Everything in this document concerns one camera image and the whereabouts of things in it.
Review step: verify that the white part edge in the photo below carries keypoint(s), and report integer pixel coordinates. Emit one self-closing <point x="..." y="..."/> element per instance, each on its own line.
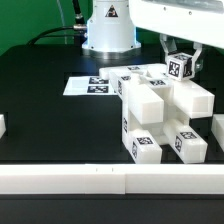
<point x="2" y="125"/>
<point x="218" y="129"/>

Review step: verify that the white chair back frame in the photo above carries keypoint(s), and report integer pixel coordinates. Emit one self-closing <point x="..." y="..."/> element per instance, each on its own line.
<point x="189" y="97"/>

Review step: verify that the white part right edge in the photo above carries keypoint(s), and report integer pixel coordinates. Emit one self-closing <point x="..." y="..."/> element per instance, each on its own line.
<point x="218" y="129"/>

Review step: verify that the white front rail barrier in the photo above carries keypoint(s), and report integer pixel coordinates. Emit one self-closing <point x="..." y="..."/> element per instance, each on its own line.
<point x="112" y="179"/>

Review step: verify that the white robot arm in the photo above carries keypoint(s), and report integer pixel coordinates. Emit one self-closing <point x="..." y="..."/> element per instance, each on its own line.
<point x="111" y="30"/>

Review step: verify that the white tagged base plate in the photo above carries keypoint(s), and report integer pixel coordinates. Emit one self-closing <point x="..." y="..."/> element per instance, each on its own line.
<point x="88" y="85"/>

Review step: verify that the white part left edge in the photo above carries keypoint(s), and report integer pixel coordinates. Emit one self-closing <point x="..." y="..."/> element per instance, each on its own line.
<point x="2" y="125"/>

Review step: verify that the white chair seat part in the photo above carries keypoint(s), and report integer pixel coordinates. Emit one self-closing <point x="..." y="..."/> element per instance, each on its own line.
<point x="156" y="123"/>

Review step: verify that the white tagged block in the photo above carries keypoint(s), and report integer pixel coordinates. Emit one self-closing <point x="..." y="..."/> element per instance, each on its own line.
<point x="179" y="66"/>

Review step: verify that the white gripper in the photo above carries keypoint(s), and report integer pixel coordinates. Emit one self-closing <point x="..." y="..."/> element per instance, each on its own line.
<point x="201" y="21"/>

